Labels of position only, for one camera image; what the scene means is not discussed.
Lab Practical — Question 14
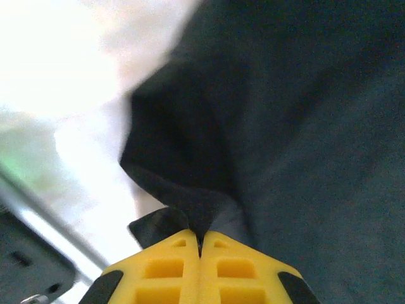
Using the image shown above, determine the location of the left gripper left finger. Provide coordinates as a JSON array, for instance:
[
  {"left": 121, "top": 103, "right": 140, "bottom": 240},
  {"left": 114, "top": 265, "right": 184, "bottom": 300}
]
[{"left": 78, "top": 229, "right": 202, "bottom": 304}]

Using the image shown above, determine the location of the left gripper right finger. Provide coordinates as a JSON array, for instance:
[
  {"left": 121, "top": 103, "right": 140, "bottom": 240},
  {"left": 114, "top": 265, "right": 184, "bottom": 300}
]
[{"left": 198, "top": 230, "right": 321, "bottom": 304}]

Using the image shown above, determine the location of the black t-shirt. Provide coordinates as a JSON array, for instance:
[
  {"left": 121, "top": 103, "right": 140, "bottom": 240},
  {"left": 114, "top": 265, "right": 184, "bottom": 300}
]
[{"left": 118, "top": 0, "right": 405, "bottom": 304}]

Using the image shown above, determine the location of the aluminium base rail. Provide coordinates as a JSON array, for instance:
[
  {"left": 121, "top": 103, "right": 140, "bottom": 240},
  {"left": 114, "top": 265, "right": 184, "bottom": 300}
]
[{"left": 0, "top": 172, "right": 111, "bottom": 304}]

